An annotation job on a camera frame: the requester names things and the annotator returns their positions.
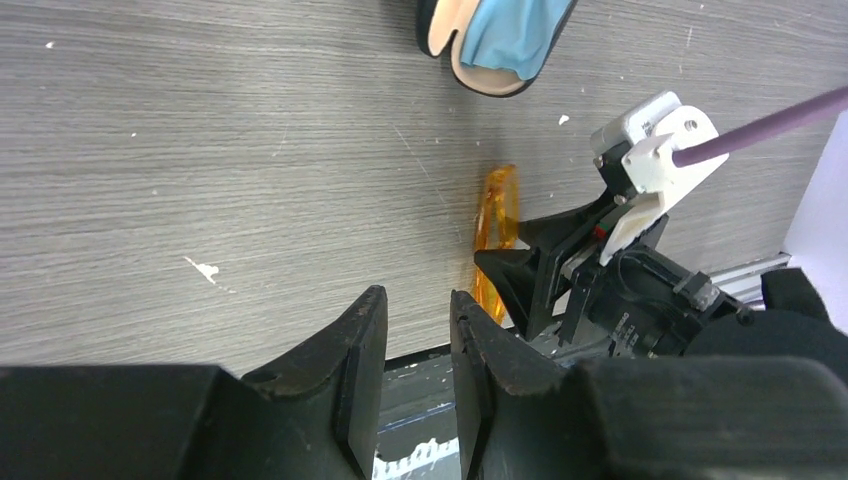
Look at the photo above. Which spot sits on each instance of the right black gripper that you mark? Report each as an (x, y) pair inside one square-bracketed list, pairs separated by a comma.
[(645, 303)]

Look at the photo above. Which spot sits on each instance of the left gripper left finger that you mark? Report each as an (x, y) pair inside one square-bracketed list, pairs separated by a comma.
[(311, 413)]

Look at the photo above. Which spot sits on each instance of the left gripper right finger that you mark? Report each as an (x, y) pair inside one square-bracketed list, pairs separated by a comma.
[(521, 415)]

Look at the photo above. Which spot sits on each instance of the orange sunglasses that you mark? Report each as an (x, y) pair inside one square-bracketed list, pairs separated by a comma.
[(496, 227)]

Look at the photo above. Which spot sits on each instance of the black glasses case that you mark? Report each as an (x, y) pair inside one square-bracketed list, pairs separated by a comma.
[(440, 27)]

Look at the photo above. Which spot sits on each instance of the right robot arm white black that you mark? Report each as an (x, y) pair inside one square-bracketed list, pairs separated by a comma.
[(793, 322)]

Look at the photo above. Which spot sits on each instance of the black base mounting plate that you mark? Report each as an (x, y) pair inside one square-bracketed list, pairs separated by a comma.
[(417, 403)]

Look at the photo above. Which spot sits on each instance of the white slotted cable duct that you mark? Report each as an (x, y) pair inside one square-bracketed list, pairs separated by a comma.
[(429, 460)]

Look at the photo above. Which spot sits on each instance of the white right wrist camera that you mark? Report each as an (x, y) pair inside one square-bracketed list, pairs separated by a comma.
[(634, 155)]

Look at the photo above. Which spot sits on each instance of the aluminium frame rail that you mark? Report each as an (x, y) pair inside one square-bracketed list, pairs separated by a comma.
[(743, 282)]

